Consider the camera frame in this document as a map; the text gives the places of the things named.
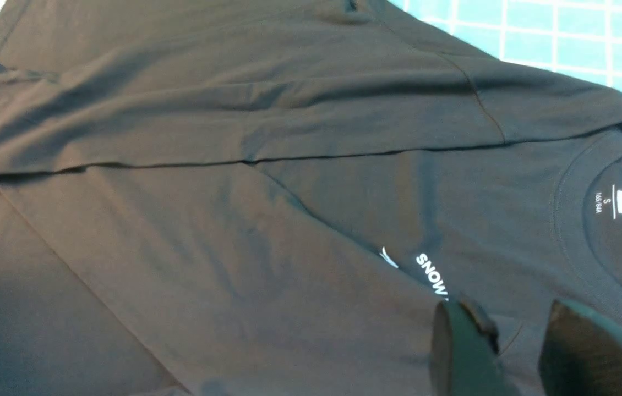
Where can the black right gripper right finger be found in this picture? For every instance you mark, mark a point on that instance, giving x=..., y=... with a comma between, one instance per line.
x=581, y=352

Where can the green checkered tablecloth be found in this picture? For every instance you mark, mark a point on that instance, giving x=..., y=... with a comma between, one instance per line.
x=582, y=39

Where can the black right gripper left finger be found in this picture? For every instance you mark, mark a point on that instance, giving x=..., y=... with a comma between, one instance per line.
x=464, y=355

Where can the dark gray long-sleeve shirt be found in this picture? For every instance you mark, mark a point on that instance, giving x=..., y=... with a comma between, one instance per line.
x=272, y=198

